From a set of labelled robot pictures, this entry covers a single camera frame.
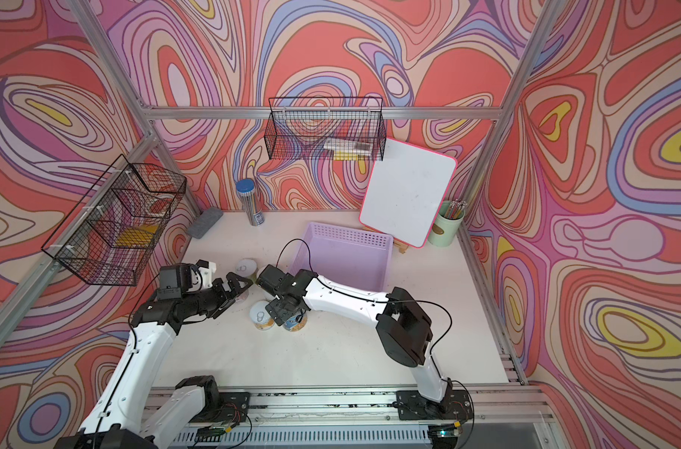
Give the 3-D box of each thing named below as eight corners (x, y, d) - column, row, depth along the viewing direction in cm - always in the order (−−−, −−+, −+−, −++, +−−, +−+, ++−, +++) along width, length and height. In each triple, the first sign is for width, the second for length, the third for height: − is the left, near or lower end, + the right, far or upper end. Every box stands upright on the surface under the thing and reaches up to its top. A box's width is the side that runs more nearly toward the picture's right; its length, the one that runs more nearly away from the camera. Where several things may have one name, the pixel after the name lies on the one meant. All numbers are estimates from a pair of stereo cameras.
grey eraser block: (188, 235, 114) (185, 230, 112) (210, 211, 124) (207, 205, 121) (202, 239, 113) (199, 234, 111) (223, 213, 123) (220, 208, 120)
